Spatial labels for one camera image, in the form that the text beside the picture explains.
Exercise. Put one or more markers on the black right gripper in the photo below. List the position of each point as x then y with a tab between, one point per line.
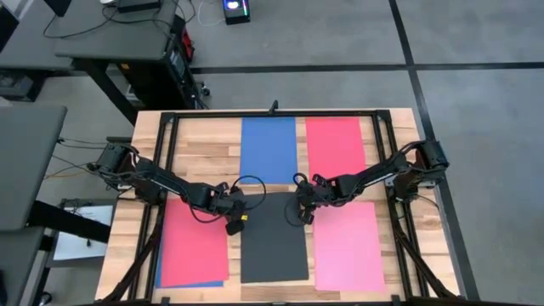
316	191

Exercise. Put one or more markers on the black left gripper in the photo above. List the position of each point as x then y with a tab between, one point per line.
225	202

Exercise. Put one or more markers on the red paper sheet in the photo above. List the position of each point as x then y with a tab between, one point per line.
336	144
193	251

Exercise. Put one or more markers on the pink paper sheet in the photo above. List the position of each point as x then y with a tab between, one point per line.
348	251

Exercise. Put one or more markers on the blue paper sheet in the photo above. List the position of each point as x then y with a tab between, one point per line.
212	282
268	144

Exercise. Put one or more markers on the black paper sheet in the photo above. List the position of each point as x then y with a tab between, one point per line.
274	251

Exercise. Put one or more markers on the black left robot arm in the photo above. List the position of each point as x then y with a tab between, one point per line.
170	183

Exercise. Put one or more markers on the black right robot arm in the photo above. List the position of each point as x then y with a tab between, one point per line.
382	172

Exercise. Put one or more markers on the black caster wheel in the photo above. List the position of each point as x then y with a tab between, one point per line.
205	90

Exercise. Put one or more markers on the black computer tower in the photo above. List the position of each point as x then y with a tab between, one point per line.
153	85

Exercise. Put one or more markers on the white board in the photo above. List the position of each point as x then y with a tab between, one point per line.
76	251

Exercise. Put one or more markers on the black desk foot beam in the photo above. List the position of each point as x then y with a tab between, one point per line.
68	220

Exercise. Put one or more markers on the red box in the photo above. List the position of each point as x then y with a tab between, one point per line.
188	42

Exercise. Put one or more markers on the black device blue light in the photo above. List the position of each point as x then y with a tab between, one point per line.
236	15

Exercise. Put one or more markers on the standing desk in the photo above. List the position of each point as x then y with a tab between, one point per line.
106	38

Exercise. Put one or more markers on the grey desk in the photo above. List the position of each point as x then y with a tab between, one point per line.
25	170
17	263

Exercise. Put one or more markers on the black flat box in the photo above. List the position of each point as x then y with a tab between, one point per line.
138	5

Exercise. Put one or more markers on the dark grey storage box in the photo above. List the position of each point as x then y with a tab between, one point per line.
19	87

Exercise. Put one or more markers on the black desk equipment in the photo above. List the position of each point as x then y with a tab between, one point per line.
58	6

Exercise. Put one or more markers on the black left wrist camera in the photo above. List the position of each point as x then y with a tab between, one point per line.
239	200

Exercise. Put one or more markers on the silver base bracket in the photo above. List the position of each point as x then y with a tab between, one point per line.
390	180

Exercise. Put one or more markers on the black table frame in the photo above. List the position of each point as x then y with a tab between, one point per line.
212	114

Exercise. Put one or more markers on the small black frame mount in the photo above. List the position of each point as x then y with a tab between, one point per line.
274	107

